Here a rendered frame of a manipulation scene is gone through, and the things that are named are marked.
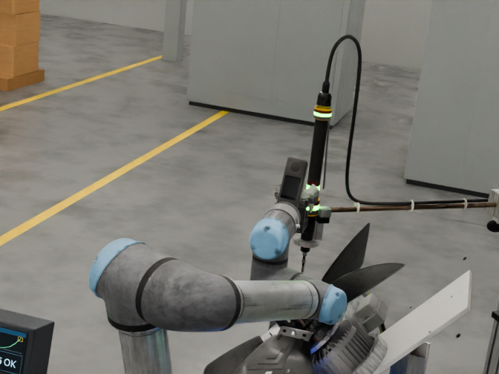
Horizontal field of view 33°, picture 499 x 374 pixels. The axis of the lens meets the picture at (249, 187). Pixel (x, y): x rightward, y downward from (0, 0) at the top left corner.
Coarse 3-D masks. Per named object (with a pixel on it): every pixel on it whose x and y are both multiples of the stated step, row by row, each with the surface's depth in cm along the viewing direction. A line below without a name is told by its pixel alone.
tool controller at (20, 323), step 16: (0, 320) 205; (16, 320) 207; (32, 320) 210; (48, 320) 212; (0, 336) 204; (16, 336) 203; (32, 336) 202; (48, 336) 210; (0, 352) 204; (16, 352) 203; (32, 352) 203; (48, 352) 212; (0, 368) 205; (16, 368) 203; (32, 368) 205
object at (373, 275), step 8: (376, 264) 212; (384, 264) 214; (392, 264) 217; (400, 264) 219; (352, 272) 207; (360, 272) 213; (368, 272) 216; (376, 272) 218; (384, 272) 220; (392, 272) 222; (336, 280) 214; (344, 280) 216; (352, 280) 218; (360, 280) 220; (368, 280) 222; (376, 280) 223; (344, 288) 222; (352, 288) 224; (360, 288) 225; (368, 288) 226; (352, 296) 228
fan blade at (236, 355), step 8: (256, 336) 241; (240, 344) 243; (248, 344) 241; (256, 344) 239; (232, 352) 243; (240, 352) 241; (248, 352) 239; (216, 360) 247; (224, 360) 244; (232, 360) 242; (240, 360) 240; (208, 368) 248; (216, 368) 244; (224, 368) 242; (232, 368) 240
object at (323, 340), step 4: (336, 324) 235; (332, 328) 232; (336, 328) 233; (328, 332) 231; (332, 332) 231; (324, 336) 231; (328, 336) 231; (320, 340) 231; (324, 340) 230; (316, 344) 230; (320, 344) 230; (312, 348) 230; (316, 348) 230; (312, 352) 231
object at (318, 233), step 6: (324, 210) 216; (330, 210) 217; (318, 216) 217; (324, 216) 217; (330, 216) 217; (318, 222) 217; (324, 222) 217; (318, 228) 217; (300, 234) 221; (318, 234) 218; (294, 240) 218; (300, 240) 217; (306, 240) 217; (312, 240) 218; (318, 240) 218; (306, 246) 216; (312, 246) 216
